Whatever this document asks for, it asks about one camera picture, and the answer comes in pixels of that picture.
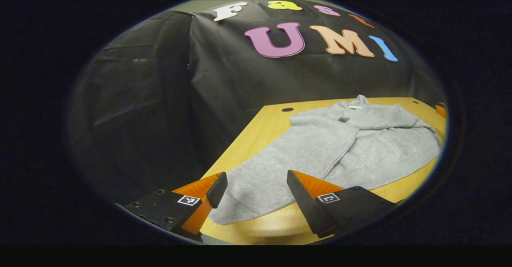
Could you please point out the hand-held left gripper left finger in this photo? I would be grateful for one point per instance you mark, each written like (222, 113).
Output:
(218, 189)

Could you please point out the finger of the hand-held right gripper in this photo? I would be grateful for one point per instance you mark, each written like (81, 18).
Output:
(440, 110)

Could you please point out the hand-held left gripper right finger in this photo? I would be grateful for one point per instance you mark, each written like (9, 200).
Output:
(306, 207)

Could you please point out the grey sweatshirt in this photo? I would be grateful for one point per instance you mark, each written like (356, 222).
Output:
(312, 155)

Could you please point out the white paper garment tag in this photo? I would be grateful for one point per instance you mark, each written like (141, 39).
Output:
(354, 107)

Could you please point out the black backdrop cloth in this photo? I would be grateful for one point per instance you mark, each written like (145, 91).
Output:
(160, 99)

